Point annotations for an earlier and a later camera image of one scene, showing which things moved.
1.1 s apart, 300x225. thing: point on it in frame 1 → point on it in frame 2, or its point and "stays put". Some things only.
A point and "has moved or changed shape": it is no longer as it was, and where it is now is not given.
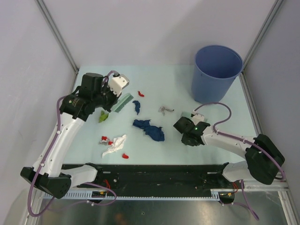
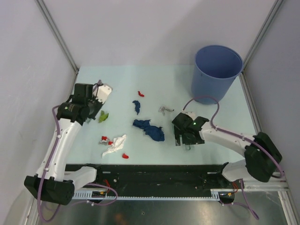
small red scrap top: (140, 94) stays put
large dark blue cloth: (154, 132) stays put
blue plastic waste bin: (215, 68) stays put
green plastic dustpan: (188, 114) has moved or changed shape
